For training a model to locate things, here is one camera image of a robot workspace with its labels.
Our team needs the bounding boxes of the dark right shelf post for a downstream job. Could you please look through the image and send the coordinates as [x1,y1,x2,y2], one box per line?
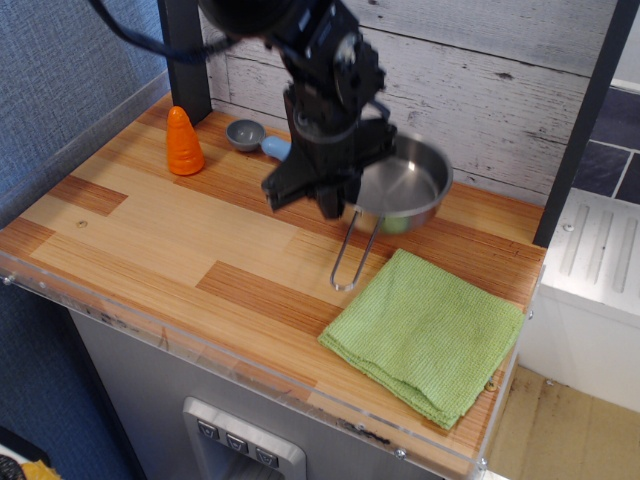
[533,0,639,248]

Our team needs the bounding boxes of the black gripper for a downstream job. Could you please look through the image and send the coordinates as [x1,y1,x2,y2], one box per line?
[261,118,397,219]

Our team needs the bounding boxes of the silver toy cabinet front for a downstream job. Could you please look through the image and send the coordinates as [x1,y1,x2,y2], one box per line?
[67,307,474,480]

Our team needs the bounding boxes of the white ribbed appliance top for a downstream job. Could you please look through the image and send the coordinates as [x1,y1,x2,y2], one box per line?
[542,188,639,315]

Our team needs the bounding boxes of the dark left shelf post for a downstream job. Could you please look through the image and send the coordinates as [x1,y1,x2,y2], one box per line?
[157,0,212,125]

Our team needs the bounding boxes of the clear acrylic front edge guard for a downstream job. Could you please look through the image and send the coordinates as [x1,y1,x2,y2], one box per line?
[0,249,489,476]

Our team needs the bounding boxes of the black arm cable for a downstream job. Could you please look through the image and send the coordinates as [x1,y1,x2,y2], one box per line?
[87,0,241,64]

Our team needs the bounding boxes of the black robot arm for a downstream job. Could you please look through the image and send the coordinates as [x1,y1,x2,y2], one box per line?
[200,1,397,219]

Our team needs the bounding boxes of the steel pot with wire handle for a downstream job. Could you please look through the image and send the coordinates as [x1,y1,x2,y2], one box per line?
[330,132,453,292]

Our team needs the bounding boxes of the grey and blue toy scoop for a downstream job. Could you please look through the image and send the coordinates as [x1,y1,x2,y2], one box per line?
[225,119,291,161]

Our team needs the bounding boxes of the yellow and black object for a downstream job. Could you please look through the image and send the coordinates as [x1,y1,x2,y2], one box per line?
[1,446,62,480]

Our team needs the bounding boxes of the dark shelf post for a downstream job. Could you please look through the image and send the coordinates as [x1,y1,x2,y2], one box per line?
[157,0,212,125]
[533,0,639,248]

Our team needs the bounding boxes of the orange plastic toy carrot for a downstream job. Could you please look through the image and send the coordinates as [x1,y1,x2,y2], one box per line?
[166,106,205,176]

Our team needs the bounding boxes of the silver dispenser button panel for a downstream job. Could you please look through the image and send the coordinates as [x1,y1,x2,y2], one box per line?
[182,397,307,479]

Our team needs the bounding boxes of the green folded cloth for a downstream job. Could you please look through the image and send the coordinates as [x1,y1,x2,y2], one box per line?
[318,250,524,430]

